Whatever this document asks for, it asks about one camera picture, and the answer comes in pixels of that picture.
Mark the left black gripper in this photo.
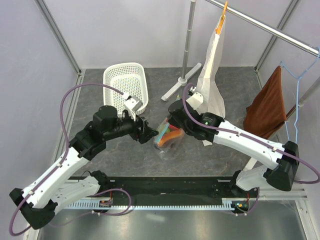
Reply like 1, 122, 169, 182
104, 109, 159, 144

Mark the orange papaya slice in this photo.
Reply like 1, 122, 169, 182
157, 129, 184, 148

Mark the clear zip top bag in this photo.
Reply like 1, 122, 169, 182
153, 114, 185, 160

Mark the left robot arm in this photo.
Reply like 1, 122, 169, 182
9, 105, 158, 230

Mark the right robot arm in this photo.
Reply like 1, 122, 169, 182
168, 100, 299, 197

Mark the white cloth bag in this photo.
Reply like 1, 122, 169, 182
187, 14, 228, 147

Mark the silver garment rack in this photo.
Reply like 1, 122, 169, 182
161, 0, 320, 173

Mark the white perforated plastic basket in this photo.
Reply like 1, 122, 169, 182
103, 62, 149, 116

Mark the brown towel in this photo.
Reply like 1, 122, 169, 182
243, 66, 287, 139

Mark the orange clothes hanger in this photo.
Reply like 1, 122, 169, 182
215, 1, 228, 35

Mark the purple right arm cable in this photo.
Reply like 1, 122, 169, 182
182, 83, 320, 217

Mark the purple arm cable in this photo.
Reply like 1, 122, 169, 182
8, 83, 133, 237
182, 83, 320, 217

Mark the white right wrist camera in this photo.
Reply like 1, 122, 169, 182
186, 86, 204, 110

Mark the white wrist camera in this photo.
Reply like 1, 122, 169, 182
122, 92, 143, 121
186, 86, 204, 110

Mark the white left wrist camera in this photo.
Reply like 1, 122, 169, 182
122, 92, 143, 121

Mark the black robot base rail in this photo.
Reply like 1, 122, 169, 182
67, 176, 261, 207

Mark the slotted cable duct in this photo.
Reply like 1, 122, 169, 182
65, 198, 249, 211

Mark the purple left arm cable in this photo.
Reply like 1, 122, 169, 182
8, 83, 133, 237

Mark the light blue wire hanger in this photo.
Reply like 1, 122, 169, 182
279, 46, 320, 144

